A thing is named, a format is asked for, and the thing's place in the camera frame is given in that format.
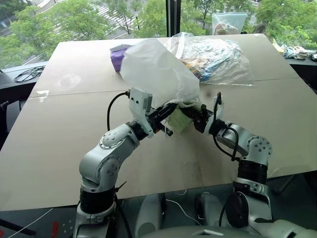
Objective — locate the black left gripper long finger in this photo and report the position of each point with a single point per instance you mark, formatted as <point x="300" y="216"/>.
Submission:
<point x="171" y="107"/>

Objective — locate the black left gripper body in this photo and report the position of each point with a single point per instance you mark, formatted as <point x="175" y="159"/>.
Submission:
<point x="155" y="119"/>

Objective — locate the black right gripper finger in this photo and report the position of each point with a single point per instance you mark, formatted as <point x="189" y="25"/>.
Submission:
<point x="194" y="111"/>

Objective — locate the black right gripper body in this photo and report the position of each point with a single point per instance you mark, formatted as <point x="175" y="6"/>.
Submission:
<point x="201" y="121"/>

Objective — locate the yellow-green towel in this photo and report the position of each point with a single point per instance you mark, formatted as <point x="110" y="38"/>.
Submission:
<point x="180" y="121"/>

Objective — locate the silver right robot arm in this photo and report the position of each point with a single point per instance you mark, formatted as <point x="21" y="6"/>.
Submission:
<point x="257" y="148"/>

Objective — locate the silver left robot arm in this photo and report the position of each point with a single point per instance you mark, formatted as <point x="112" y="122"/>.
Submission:
<point x="109" y="148"/>

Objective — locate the clear plastic bag with items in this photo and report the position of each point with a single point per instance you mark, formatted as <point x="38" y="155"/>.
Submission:
<point x="218" y="62"/>

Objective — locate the blue-topped zip bag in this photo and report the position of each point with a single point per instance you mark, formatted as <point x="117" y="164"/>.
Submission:
<point x="229" y="23"/>

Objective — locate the rounded white robot leg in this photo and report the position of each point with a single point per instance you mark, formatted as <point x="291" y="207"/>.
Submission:
<point x="148" y="213"/>
<point x="209" y="208"/>

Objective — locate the dark rounded object on sill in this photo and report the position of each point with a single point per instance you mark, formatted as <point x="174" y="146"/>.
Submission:
<point x="259" y="28"/>

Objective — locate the pile of tape rolls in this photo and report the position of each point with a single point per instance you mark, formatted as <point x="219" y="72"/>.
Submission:
<point x="294" y="50"/>

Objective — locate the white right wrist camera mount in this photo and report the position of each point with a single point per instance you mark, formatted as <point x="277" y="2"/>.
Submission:
<point x="219" y="106"/>

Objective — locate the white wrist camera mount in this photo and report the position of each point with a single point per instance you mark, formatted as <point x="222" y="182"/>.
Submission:
<point x="139" y="99"/>
<point x="219" y="106"/>

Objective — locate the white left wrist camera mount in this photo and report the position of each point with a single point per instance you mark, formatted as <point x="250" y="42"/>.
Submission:
<point x="139" y="99"/>

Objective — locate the black window frame post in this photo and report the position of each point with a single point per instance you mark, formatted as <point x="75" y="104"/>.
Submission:
<point x="172" y="17"/>

